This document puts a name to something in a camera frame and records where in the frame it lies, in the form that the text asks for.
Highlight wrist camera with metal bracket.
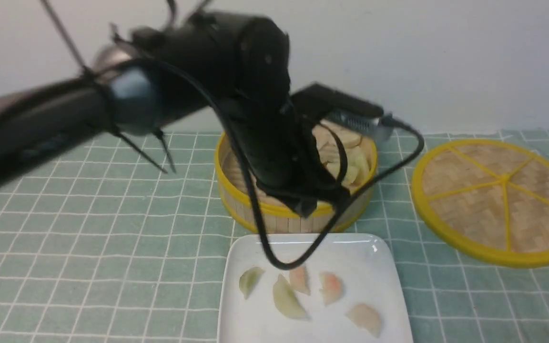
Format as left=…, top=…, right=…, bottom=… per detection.
left=291, top=82, right=394, bottom=142

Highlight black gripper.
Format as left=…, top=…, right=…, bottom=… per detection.
left=236, top=96, right=350, bottom=217

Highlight pale green dumpling on plate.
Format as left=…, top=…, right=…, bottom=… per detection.
left=272, top=275, right=310, bottom=321

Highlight black camera cable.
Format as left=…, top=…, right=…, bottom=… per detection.
left=127, top=57, right=425, bottom=271

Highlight pink folded dumpling on plate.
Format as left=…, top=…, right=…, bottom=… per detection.
left=319, top=272, right=344, bottom=306

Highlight bamboo steamer basket yellow rims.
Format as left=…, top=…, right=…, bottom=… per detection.
left=215, top=120, right=377, bottom=233

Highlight pale pink dumpling on plate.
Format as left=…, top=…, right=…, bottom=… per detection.
left=345, top=303, right=383, bottom=338

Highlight small pink dumpling on plate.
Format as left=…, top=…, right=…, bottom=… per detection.
left=288, top=265, right=311, bottom=295

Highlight white square plate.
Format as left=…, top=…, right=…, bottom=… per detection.
left=216, top=233, right=413, bottom=343

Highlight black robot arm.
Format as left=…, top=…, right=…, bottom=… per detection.
left=0, top=11, right=349, bottom=217

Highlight woven bamboo steamer lid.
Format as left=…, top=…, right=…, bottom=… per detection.
left=410, top=139, right=549, bottom=268

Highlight green checkered tablecloth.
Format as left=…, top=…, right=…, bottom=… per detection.
left=0, top=131, right=549, bottom=343

